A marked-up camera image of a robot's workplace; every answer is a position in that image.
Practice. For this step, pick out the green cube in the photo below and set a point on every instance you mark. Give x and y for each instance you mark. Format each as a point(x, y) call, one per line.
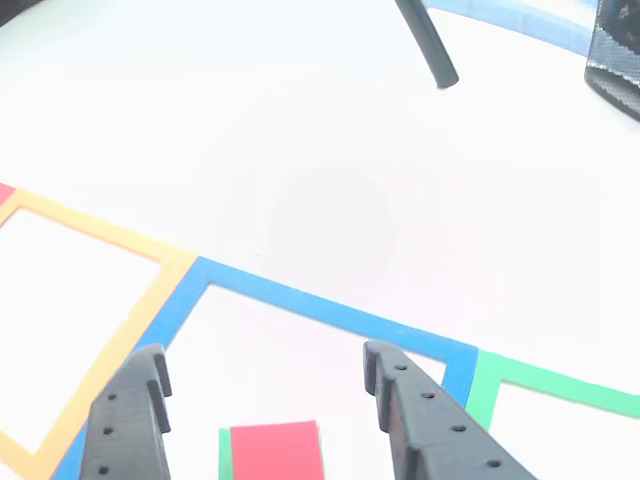
point(224, 455)

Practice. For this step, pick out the small red cube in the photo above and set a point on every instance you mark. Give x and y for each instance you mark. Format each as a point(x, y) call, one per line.
point(275, 450)

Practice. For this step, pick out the dark grey bar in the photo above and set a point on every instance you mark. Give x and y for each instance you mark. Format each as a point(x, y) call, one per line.
point(430, 45)

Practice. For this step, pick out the black mesh pen holder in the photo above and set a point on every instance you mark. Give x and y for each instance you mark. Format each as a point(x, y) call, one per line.
point(615, 60)

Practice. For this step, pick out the pale blue plastic strip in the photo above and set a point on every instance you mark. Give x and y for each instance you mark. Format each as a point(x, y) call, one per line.
point(525, 22)

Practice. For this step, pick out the dark curved object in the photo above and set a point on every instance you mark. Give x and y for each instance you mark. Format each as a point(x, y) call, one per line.
point(15, 10)

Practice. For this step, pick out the green square frame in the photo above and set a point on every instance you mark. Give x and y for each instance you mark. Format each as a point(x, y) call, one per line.
point(480, 390)

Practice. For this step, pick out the orange square frame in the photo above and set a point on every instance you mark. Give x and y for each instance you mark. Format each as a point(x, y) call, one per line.
point(100, 360)

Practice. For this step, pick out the blue square frame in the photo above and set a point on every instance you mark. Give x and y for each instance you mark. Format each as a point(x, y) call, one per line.
point(300, 300)

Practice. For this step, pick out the red square frame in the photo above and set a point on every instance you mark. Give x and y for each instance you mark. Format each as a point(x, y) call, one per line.
point(5, 192)

